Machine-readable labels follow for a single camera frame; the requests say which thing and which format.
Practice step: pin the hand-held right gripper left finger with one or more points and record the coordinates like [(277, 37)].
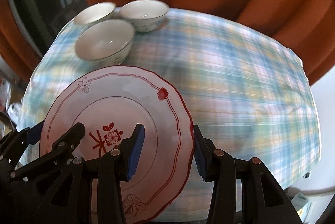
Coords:
[(136, 153)]

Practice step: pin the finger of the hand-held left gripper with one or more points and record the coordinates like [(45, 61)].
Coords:
[(69, 136), (34, 135)]

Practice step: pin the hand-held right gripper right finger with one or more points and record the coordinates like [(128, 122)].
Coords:
[(200, 161)]

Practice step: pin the red-rimmed white plate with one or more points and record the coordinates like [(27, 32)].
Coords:
[(125, 98)]

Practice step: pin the white bowl blue floral print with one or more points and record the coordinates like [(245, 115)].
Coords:
[(102, 38), (144, 10), (91, 14)]

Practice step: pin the white plastic bag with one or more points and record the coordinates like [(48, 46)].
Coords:
[(12, 110)]

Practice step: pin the plaid tablecloth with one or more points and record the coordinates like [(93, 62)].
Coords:
[(235, 95)]

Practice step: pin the small black clip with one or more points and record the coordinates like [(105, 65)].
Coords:
[(306, 175)]

